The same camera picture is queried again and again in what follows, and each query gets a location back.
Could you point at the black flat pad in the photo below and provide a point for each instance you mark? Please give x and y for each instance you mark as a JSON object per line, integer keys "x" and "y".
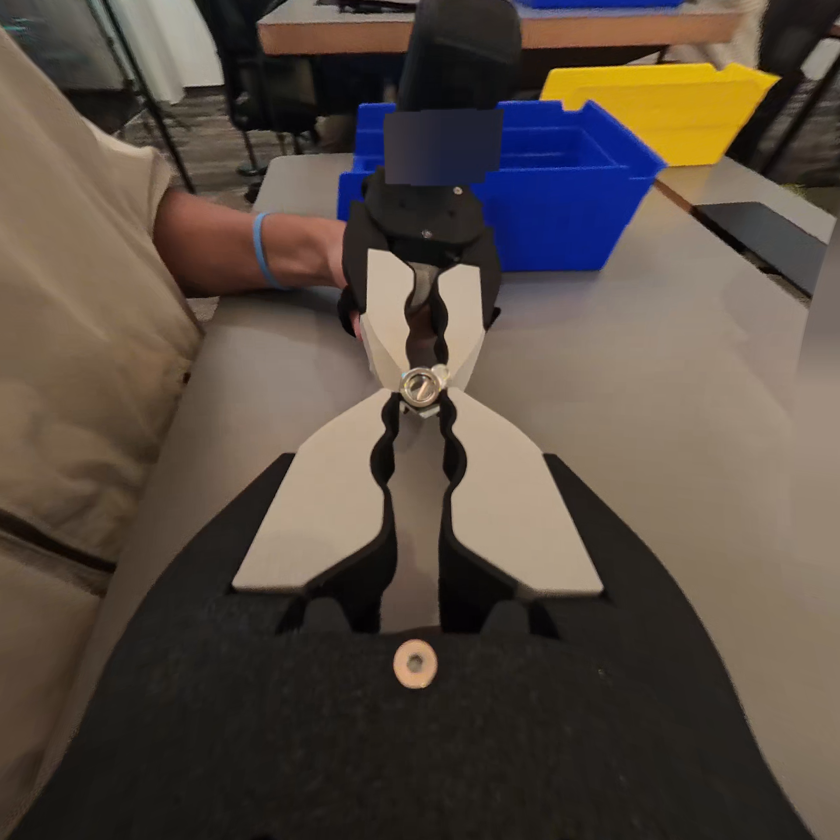
{"x": 768, "y": 239}

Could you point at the yellow plastic bin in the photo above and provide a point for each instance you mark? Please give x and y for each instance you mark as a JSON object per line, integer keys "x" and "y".
{"x": 656, "y": 118}

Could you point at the blue wristband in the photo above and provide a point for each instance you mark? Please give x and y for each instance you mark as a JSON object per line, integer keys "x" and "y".
{"x": 261, "y": 253}

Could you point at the person's left hand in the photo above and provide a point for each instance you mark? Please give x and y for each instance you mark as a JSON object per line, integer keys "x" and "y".
{"x": 315, "y": 256}

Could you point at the black tripod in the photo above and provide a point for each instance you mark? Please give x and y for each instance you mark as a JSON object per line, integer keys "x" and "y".
{"x": 166, "y": 131}

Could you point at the silver bolt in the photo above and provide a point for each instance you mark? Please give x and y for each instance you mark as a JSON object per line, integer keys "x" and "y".
{"x": 418, "y": 386}

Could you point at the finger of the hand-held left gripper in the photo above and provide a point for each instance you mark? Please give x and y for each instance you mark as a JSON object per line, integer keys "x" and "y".
{"x": 466, "y": 315}
{"x": 384, "y": 315}

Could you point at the wooden-edged table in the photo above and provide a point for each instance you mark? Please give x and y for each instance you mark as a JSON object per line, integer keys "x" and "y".
{"x": 590, "y": 29}

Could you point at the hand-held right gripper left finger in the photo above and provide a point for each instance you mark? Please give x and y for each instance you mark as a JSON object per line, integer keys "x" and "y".
{"x": 315, "y": 525}

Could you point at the person's left forearm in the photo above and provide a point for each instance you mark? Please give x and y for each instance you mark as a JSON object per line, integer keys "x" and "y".
{"x": 210, "y": 243}

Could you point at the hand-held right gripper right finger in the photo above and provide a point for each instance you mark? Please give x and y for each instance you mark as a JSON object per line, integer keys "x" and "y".
{"x": 525, "y": 525}

